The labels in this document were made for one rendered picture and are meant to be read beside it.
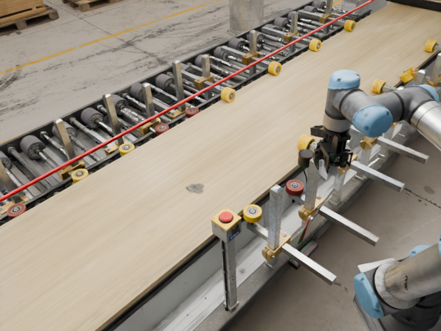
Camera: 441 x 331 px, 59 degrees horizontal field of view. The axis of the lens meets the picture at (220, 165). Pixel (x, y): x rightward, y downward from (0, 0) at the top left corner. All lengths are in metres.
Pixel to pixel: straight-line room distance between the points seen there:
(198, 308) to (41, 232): 0.74
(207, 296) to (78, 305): 0.55
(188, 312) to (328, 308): 1.02
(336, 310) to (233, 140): 1.17
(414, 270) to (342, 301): 1.62
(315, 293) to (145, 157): 1.31
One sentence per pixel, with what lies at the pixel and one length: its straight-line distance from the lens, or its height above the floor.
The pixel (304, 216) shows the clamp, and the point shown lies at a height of 0.85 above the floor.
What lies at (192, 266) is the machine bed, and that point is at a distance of 1.66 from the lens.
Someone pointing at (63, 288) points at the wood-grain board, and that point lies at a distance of 1.60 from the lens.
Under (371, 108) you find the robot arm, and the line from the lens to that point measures 0.95.
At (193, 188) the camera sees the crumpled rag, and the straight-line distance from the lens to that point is 1.79.
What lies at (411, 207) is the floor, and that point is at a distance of 3.18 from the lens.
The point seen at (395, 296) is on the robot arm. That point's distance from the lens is 1.05.
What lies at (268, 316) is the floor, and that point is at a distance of 2.43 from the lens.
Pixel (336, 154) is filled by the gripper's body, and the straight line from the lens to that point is 1.11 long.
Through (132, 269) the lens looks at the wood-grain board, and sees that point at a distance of 1.56.
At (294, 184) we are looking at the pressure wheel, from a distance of 1.80.
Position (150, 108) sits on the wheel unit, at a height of 0.96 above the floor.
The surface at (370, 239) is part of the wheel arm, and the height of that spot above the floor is 0.86.
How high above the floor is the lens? 2.14
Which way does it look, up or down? 40 degrees down
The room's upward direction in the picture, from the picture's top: 4 degrees counter-clockwise
